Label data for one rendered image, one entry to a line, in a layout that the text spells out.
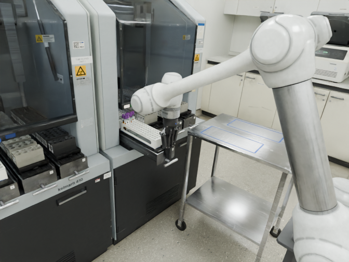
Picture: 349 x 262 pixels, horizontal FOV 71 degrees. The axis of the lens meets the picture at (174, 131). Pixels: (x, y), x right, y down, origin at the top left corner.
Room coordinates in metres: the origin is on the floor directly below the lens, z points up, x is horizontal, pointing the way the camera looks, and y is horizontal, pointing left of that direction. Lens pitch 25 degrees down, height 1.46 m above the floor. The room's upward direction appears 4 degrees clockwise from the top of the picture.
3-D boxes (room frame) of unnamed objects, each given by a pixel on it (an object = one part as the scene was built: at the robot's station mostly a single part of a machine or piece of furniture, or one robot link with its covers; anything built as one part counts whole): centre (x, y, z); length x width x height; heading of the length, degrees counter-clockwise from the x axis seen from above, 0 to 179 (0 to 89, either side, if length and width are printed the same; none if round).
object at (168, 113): (1.12, 0.02, 1.03); 0.09 x 0.09 x 0.06
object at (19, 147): (0.94, 0.67, 0.85); 0.12 x 0.02 x 0.06; 139
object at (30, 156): (0.90, 0.62, 0.85); 0.12 x 0.02 x 0.06; 140
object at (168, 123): (1.12, 0.02, 0.96); 0.08 x 0.07 x 0.09; 139
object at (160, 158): (1.34, 0.28, 0.78); 0.73 x 0.14 x 0.09; 49
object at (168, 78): (1.11, 0.03, 1.14); 0.13 x 0.11 x 0.16; 144
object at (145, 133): (1.25, 0.17, 0.83); 0.30 x 0.10 x 0.06; 49
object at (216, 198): (1.36, -0.46, 0.41); 0.67 x 0.46 x 0.82; 54
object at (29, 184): (1.05, 0.80, 0.78); 0.73 x 0.14 x 0.09; 49
